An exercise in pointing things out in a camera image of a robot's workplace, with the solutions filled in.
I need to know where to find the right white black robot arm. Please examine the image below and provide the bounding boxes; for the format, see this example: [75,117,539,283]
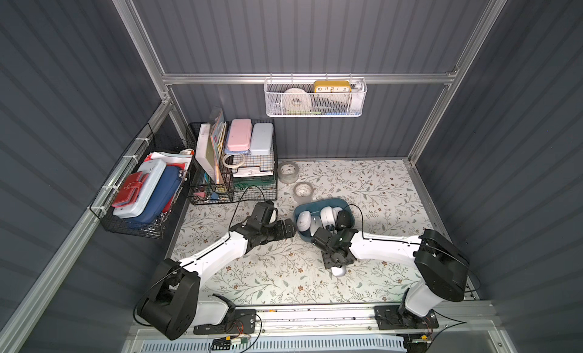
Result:
[311,228,470,327]

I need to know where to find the white tape roll in basket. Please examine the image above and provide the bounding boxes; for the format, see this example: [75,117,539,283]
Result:
[282,88,312,112]

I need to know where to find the silver grey computer mouse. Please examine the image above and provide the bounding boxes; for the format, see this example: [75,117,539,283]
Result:
[330,266,347,278]

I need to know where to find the yellow digital clock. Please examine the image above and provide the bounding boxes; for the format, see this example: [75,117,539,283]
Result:
[314,80,352,93]

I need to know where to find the black wire desk organizer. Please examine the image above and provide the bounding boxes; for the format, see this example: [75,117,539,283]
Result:
[188,119,278,206]

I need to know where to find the black wire side basket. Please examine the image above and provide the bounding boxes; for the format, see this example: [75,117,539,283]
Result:
[89,126,196,239]

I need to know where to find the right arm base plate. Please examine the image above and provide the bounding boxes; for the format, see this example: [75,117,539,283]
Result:
[373,305,439,331]

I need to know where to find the clear tape roll rear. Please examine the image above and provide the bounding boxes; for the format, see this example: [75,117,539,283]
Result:
[277,162,300,184]

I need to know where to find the white wire wall basket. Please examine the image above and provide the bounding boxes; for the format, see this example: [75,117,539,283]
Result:
[264,76,368,118]

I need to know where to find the white round computer mouse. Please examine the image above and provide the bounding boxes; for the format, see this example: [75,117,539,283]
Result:
[320,207,336,231]

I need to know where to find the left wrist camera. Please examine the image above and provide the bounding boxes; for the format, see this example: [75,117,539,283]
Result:
[251,200,278,225]

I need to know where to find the light blue pencil case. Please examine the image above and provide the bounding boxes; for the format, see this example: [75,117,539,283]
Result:
[249,122,273,156]

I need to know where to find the white flat case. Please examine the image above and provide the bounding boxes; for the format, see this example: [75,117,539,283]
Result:
[113,159,166,219]

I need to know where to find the clear tape roll front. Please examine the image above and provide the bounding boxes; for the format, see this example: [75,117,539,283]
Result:
[293,182,314,205]

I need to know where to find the black computer mouse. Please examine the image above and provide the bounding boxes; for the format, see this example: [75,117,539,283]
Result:
[336,210,354,231]

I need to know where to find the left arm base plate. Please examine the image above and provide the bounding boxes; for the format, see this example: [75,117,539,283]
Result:
[193,309,258,336]

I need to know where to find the teal plastic storage box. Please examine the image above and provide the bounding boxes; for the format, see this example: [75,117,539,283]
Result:
[293,197,355,243]

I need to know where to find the pink pencil case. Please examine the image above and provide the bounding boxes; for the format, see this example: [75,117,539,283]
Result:
[226,118,253,153]

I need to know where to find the clear tape roll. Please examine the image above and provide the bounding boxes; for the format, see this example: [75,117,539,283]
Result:
[277,162,300,184]
[293,182,314,205]

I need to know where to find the upright books and folders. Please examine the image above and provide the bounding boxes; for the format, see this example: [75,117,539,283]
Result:
[195,107,226,184]

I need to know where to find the red wallet pouch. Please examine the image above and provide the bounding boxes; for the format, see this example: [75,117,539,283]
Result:
[112,172,148,208]

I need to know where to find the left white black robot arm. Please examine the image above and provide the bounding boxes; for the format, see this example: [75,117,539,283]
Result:
[133,219,297,340]

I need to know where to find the white mouse with grey logo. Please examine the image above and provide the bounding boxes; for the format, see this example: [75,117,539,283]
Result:
[332,207,343,219]

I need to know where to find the dark blue pouch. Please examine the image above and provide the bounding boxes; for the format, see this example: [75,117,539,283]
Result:
[126,166,182,229]

